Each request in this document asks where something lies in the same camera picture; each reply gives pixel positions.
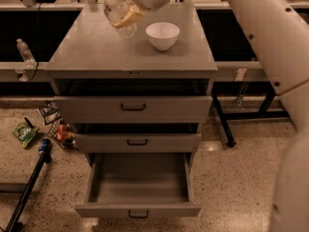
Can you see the white ceramic bowl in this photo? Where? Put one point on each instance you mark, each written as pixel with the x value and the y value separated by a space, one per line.
pixel 162 35

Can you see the grey metal drawer cabinet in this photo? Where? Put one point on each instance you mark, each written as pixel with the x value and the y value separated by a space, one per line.
pixel 95 61

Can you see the blue soda can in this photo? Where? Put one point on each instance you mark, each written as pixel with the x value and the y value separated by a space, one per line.
pixel 45 147

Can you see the small upright water bottle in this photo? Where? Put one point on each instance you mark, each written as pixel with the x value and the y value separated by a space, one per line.
pixel 25 53

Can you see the black marker pen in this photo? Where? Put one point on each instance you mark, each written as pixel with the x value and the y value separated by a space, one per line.
pixel 29 123

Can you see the black floor pole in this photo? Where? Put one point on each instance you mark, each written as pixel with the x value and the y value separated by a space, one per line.
pixel 14 221

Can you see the green snack bag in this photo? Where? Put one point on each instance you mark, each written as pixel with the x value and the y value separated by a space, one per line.
pixel 24 133

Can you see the grey open bottom drawer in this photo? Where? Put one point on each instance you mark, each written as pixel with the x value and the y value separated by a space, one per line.
pixel 139 186

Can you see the dark printed snack packet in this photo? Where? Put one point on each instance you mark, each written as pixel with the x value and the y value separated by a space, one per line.
pixel 49 113

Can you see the grey top drawer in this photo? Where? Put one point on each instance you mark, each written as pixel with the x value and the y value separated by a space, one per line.
pixel 77 110

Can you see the orange snack packet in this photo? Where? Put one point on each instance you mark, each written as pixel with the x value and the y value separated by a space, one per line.
pixel 64 134

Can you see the clear plastic water bottle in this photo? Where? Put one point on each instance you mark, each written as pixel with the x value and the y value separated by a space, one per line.
pixel 114 10

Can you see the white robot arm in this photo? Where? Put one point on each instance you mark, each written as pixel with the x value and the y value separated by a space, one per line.
pixel 280 40

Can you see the black table stand frame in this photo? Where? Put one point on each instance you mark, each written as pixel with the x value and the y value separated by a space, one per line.
pixel 239 89

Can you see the grey middle drawer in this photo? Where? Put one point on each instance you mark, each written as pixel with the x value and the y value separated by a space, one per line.
pixel 137 142

